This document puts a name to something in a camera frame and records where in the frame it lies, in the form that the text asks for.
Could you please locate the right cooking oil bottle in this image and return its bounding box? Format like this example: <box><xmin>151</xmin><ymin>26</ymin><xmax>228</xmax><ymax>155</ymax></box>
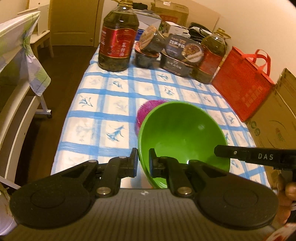
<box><xmin>191</xmin><ymin>28</ymin><xmax>231</xmax><ymax>84</ymax></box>

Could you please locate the green plastic bowl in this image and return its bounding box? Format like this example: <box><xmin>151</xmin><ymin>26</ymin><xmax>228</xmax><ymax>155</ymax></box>
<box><xmin>138</xmin><ymin>101</ymin><xmax>230</xmax><ymax>188</ymax></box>

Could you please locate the white box behind cups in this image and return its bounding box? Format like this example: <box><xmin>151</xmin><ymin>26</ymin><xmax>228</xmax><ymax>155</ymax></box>
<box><xmin>135</xmin><ymin>10</ymin><xmax>162</xmax><ymax>35</ymax></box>

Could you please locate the lower instant meal box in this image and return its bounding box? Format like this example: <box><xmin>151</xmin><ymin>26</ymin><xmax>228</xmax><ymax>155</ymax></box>
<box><xmin>159</xmin><ymin>52</ymin><xmax>193</xmax><ymax>77</ymax></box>

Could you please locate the large cardboard box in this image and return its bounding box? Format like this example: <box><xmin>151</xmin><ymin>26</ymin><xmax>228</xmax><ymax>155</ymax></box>
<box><xmin>245</xmin><ymin>67</ymin><xmax>296</xmax><ymax>193</ymax></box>

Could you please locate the left cooking oil bottle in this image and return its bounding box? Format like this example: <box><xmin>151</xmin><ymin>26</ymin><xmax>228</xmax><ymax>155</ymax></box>
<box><xmin>98</xmin><ymin>1</ymin><xmax>139</xmax><ymax>72</ymax></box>

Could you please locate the person's right hand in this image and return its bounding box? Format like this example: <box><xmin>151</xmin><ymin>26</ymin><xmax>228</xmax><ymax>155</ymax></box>
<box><xmin>274</xmin><ymin>174</ymin><xmax>295</xmax><ymax>225</ymax></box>

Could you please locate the white wooden chair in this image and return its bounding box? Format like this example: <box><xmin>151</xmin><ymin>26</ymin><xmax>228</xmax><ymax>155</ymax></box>
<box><xmin>17</xmin><ymin>0</ymin><xmax>54</xmax><ymax>59</ymax></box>

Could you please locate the lower small black cup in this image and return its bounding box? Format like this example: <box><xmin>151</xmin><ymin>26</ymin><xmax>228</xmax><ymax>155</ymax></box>
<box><xmin>134</xmin><ymin>42</ymin><xmax>159</xmax><ymax>68</ymax></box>

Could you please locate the tilted small black cup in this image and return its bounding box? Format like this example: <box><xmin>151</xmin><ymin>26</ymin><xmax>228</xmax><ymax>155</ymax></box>
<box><xmin>138</xmin><ymin>25</ymin><xmax>166</xmax><ymax>53</ymax></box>

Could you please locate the large pink plastic plate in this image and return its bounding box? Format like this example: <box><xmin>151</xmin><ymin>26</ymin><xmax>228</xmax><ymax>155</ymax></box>
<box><xmin>135</xmin><ymin>99</ymin><xmax>166</xmax><ymax>136</ymax></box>

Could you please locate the cooking oil bottle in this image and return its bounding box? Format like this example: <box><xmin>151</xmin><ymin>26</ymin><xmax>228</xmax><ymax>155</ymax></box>
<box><xmin>191</xmin><ymin>28</ymin><xmax>231</xmax><ymax>84</ymax></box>
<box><xmin>98</xmin><ymin>1</ymin><xmax>139</xmax><ymax>72</ymax></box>

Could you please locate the tilted instant rice bowl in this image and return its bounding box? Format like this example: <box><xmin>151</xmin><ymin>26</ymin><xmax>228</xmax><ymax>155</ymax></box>
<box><xmin>165</xmin><ymin>34</ymin><xmax>204</xmax><ymax>66</ymax></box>

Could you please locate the red insulated tote bag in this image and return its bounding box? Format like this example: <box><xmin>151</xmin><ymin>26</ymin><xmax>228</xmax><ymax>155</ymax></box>
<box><xmin>212</xmin><ymin>47</ymin><xmax>275</xmax><ymax>122</ymax></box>

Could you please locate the cloth covered side shelf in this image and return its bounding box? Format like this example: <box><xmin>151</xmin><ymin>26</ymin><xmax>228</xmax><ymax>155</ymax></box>
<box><xmin>1</xmin><ymin>11</ymin><xmax>52</xmax><ymax>189</ymax></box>

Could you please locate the blue checked tablecloth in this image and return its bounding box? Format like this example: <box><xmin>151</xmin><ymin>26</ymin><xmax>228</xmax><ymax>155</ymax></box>
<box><xmin>50</xmin><ymin>44</ymin><xmax>273</xmax><ymax>189</ymax></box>

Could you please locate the background brown cardboard box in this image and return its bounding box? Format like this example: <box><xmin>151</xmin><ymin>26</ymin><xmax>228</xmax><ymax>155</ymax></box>
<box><xmin>151</xmin><ymin>1</ymin><xmax>189</xmax><ymax>26</ymax></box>

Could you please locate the black bag in background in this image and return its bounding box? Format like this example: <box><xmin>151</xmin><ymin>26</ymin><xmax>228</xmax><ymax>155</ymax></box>
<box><xmin>188</xmin><ymin>22</ymin><xmax>212</xmax><ymax>39</ymax></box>

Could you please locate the wooden door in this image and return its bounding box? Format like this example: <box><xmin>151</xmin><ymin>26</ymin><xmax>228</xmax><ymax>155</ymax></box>
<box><xmin>50</xmin><ymin>0</ymin><xmax>104</xmax><ymax>47</ymax></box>

